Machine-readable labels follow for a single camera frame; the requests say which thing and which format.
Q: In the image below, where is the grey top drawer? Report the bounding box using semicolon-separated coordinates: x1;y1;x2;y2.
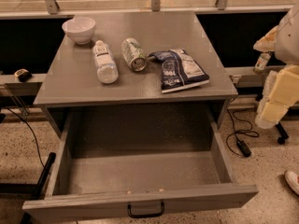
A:
23;104;258;224

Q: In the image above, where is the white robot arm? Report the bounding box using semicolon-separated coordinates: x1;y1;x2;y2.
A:
253;4;299;129

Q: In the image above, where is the small green-label bottle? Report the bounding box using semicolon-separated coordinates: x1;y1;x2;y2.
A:
253;52;272;74

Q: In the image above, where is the white shoe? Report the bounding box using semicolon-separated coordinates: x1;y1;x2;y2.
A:
284;171;299;195

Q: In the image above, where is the blue chip bag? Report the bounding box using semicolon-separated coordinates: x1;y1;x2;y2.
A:
149;49;209;93

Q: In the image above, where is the grey cabinet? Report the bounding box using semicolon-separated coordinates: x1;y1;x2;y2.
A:
33;10;239;138

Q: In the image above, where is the green soda can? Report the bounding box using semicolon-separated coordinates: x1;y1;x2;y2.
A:
121;38;146;72

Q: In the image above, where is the white plastic bottle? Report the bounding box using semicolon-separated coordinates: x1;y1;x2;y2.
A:
93;40;119;84

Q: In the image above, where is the white bowl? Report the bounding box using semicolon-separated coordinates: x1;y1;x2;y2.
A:
62;17;96;45

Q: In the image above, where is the black and white tape measure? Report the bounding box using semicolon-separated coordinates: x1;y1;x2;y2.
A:
14;69;32;82

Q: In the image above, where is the black table leg left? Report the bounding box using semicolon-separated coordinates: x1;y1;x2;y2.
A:
0;152;56;224

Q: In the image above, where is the grey ledge rail right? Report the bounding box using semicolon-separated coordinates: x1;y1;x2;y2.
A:
226;65;282;88

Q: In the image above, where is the grey ledge rail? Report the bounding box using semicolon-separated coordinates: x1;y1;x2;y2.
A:
0;74;46;96
226;65;282;88

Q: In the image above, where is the black power adapter with cable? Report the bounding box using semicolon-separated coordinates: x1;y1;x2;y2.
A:
225;107;261;158

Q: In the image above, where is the black drawer handle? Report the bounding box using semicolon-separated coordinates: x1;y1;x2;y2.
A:
127;202;164;219

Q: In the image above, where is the black cable left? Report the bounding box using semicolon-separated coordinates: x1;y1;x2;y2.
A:
3;105;46;168

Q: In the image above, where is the grey ledge rail left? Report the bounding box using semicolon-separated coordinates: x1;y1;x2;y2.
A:
0;74;46;96

